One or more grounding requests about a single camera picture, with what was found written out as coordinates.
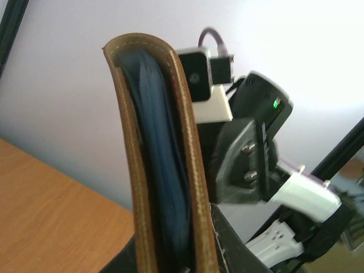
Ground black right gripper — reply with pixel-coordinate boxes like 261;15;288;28
198;71;293;204

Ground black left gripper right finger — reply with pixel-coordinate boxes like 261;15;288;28
210;204;270;273

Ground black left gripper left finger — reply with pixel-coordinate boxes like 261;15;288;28
100;236;137;273

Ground blue credit cards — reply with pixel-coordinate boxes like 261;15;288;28
117;49;192;272

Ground brown leather card holder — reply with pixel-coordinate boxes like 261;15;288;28
103;33;219;272

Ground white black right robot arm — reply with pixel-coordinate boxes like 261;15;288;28
198;71;356;272

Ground black frame post right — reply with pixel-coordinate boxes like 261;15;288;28
272;116;364;217

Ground black frame post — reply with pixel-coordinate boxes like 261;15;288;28
272;116;364;217
1;0;29;75

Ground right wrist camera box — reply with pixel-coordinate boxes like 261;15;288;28
177;47;233;124

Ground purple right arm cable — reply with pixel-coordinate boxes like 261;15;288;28
197;27;228;57

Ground black frame post left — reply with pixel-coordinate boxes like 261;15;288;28
1;0;29;75

